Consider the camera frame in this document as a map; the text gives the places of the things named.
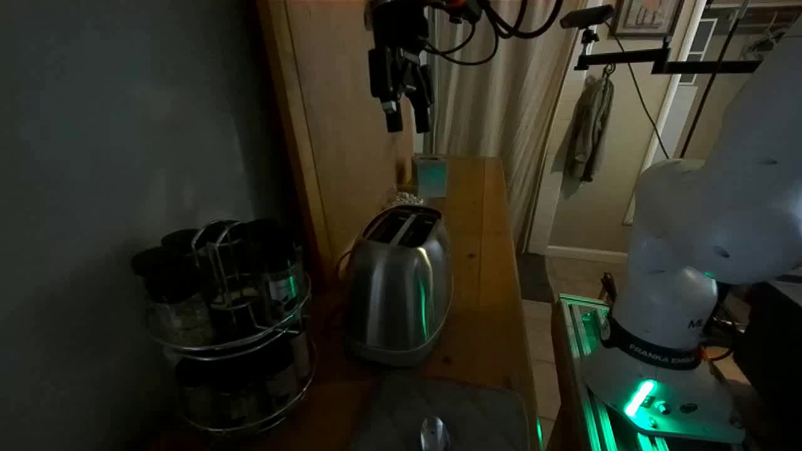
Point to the hanging grey towel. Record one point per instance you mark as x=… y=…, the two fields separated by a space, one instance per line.
x=589 y=129

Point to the large plywood board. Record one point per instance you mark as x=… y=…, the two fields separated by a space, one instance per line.
x=341 y=126

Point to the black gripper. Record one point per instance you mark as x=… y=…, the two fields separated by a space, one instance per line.
x=399 y=59

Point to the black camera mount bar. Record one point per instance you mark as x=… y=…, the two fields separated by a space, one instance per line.
x=668 y=62

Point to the black exterior camera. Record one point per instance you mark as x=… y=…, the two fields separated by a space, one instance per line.
x=586 y=15

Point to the stainless steel two-slot toaster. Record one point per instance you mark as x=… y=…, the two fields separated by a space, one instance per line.
x=399 y=285

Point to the small metal spoon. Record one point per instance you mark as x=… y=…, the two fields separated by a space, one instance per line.
x=433 y=434

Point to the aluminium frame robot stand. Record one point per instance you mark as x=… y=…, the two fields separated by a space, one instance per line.
x=585 y=335

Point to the black side cabinet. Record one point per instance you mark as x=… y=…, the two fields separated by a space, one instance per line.
x=777 y=351

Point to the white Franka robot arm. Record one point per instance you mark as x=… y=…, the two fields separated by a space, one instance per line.
x=709 y=216

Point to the dark lidded spice jar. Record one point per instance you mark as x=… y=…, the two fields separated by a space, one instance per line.
x=214 y=391
x=171 y=291
x=284 y=372
x=275 y=260
x=189 y=242
x=236 y=288

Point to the framed wall picture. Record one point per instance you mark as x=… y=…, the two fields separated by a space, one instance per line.
x=646 y=15

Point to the light curtain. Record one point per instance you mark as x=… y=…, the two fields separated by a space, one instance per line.
x=492 y=108

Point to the grey cloth mat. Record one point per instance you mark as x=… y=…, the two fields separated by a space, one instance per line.
x=476 y=414

